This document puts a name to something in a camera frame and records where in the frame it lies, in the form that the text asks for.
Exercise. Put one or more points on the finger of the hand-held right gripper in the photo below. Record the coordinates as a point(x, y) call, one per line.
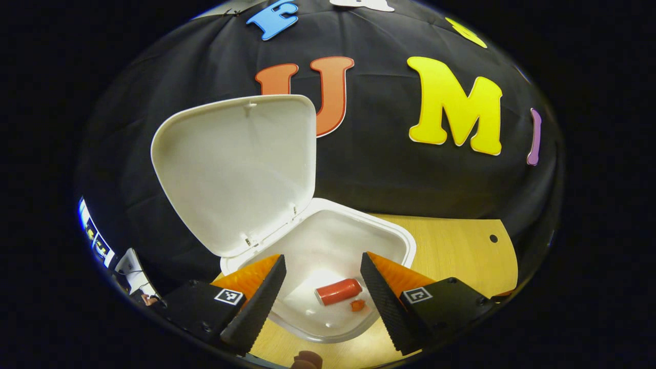
point(501, 296)

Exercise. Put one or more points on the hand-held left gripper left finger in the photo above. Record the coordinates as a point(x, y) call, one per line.
point(259, 307)

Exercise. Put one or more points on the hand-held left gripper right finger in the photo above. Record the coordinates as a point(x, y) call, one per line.
point(384, 307)

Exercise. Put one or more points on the orange paper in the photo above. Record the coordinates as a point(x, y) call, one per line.
point(357, 305)

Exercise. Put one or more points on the red pop can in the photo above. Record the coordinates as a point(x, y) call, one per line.
point(338, 291)

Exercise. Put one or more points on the white desktop garbage bin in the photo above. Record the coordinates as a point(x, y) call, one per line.
point(236, 169)

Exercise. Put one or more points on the wooden desktop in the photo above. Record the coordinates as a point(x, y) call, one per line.
point(451, 256)

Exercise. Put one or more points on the white side table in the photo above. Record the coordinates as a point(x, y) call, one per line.
point(132, 269)

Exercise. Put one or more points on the black backdrop cloth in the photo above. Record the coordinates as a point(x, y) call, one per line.
point(384, 174)

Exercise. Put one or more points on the computer monitor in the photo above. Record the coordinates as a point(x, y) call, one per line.
point(95, 241)

